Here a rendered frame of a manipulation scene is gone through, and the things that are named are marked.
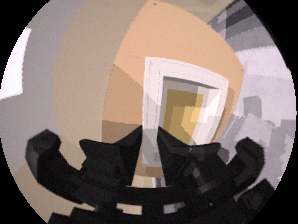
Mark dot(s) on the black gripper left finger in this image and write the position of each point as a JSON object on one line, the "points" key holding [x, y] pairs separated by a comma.
{"points": [[123, 153]]}

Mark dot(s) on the tan flat board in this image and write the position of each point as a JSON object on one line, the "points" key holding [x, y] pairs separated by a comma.
{"points": [[164, 31]]}

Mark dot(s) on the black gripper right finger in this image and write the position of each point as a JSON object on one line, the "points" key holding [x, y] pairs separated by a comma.
{"points": [[175, 155]]}

